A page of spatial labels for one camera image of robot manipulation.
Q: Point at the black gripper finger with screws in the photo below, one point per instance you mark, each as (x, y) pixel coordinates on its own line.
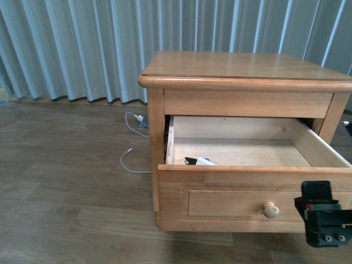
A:
(326, 224)

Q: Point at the wooden drawer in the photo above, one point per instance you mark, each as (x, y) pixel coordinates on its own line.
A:
(261, 164)

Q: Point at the white charger with black cable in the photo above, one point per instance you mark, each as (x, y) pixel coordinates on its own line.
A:
(199, 161)

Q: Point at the wooden nightstand cabinet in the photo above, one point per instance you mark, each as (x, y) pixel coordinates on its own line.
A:
(242, 85)

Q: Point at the open metal floor socket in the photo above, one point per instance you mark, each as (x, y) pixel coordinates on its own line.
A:
(143, 122)

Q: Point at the pale green pleated curtain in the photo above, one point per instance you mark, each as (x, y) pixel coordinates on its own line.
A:
(97, 49)

